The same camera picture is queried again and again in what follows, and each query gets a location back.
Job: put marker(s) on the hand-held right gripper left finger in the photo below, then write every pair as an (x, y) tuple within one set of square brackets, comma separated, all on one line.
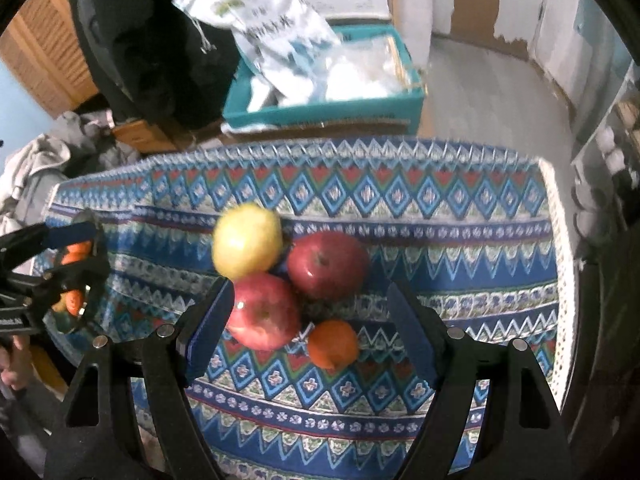
[(210, 332)]

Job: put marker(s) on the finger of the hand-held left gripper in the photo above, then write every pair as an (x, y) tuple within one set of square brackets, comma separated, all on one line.
[(65, 234), (75, 275)]

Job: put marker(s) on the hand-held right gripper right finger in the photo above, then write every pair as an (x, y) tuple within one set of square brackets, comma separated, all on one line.
[(412, 335)]

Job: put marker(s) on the clear glass bowl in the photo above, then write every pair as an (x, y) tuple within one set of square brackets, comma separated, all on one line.
[(94, 305)]

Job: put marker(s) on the red apple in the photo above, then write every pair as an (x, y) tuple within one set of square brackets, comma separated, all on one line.
[(265, 312), (327, 266)]

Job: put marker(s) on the yellow-green apple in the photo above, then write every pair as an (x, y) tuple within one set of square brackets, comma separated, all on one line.
[(247, 240)]

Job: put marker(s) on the person's left hand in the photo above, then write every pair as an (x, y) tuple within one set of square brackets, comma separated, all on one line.
[(15, 365)]

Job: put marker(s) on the pile of clothes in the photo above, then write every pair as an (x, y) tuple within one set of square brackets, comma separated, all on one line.
[(45, 160)]

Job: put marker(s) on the blue patterned tablecloth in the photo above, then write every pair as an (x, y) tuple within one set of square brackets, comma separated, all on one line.
[(400, 240)]

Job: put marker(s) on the wooden drawer box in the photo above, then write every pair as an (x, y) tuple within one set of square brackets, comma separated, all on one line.
[(142, 135)]

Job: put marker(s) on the wooden louvered wardrobe door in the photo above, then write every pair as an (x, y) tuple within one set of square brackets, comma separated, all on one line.
[(45, 50)]

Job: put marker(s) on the black hooded coat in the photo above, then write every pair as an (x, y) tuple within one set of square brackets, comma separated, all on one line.
[(150, 45)]

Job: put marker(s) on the teal plastic crate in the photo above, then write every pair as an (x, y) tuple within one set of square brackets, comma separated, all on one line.
[(320, 112)]

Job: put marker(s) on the clear plastic bags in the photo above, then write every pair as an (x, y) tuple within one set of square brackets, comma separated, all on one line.
[(365, 67)]

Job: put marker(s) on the white shoe rack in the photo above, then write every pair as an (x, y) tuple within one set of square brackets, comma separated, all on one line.
[(605, 125)]

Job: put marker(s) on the white printed rice bag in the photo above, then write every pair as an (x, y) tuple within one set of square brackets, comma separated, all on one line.
[(270, 30)]

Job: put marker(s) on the white wrapped stack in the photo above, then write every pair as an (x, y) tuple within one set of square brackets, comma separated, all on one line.
[(414, 15)]

